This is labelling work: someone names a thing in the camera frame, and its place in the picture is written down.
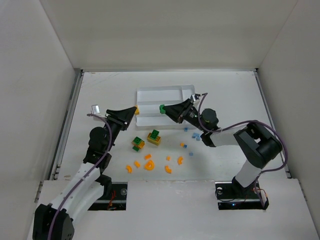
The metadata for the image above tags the yellow square lego brick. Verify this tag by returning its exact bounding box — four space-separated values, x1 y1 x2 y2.
134 105 140 116

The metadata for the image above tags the green square lego brick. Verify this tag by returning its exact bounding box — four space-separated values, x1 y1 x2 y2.
159 104 166 115

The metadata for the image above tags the large yellow green lego stack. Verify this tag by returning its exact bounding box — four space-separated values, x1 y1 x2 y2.
147 129 161 146

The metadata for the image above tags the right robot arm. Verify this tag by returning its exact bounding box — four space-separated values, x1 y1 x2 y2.
159 98 287 195

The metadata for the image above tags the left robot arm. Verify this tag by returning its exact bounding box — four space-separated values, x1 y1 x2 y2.
32 106 137 240

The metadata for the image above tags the light blue lego pair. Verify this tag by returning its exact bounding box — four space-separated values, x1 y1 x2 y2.
192 132 200 138

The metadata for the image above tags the white divided sorting tray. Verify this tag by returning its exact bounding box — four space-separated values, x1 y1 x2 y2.
135 84 201 129

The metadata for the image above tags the orange curved lego right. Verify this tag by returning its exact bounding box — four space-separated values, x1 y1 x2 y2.
177 156 184 165

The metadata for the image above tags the orange curved lego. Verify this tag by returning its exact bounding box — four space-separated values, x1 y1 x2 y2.
125 165 133 174
177 156 184 165
164 165 172 174

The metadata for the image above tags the orange flat lego piece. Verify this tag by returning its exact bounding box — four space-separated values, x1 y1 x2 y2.
144 154 152 160

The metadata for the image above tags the orange small lego block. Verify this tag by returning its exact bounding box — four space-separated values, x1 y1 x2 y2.
134 161 141 168

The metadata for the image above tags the orange curved lego left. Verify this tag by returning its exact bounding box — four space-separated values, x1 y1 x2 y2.
125 165 133 174

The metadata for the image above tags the orange round lego piece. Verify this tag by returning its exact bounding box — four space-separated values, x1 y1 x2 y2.
144 159 155 171

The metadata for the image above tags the orange curved lego middle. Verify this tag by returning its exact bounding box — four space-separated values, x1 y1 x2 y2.
164 165 172 174

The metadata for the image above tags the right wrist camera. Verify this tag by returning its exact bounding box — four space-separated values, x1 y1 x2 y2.
190 93 202 105

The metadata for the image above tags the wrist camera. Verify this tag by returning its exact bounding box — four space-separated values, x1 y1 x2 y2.
190 93 202 105
91 104 100 115

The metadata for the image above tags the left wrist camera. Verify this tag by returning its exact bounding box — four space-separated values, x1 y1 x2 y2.
91 104 100 115

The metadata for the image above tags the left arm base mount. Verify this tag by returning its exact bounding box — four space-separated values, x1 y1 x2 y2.
88 182 128 211

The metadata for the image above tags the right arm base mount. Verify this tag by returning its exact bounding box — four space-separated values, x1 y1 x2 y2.
214 181 270 211

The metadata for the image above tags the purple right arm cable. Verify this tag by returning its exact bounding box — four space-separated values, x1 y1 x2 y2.
197 92 290 208

